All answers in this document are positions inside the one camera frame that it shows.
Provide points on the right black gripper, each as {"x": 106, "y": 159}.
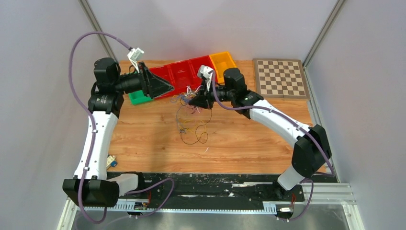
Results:
{"x": 204, "y": 100}

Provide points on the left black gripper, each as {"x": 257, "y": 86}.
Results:
{"x": 152, "y": 85}

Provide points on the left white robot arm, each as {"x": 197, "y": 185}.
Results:
{"x": 90, "y": 186}

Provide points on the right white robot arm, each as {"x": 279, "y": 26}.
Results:
{"x": 310, "y": 144}

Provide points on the left red plastic bin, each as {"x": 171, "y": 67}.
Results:
{"x": 162, "y": 82}

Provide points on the green plastic bin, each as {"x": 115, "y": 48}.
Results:
{"x": 138, "y": 97}

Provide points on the middle red plastic bin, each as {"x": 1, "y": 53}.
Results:
{"x": 183, "y": 75}

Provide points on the yellow plastic bin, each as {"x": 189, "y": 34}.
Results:
{"x": 221, "y": 62}

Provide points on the wooden chessboard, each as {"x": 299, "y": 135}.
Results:
{"x": 280, "y": 78}

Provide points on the white blue toy car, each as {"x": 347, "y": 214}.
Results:
{"x": 111, "y": 161}

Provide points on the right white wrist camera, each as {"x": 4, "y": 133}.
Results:
{"x": 206, "y": 73}

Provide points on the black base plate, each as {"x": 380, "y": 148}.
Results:
{"x": 214, "y": 191}

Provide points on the aluminium frame rail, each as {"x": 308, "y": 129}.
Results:
{"x": 327, "y": 205}

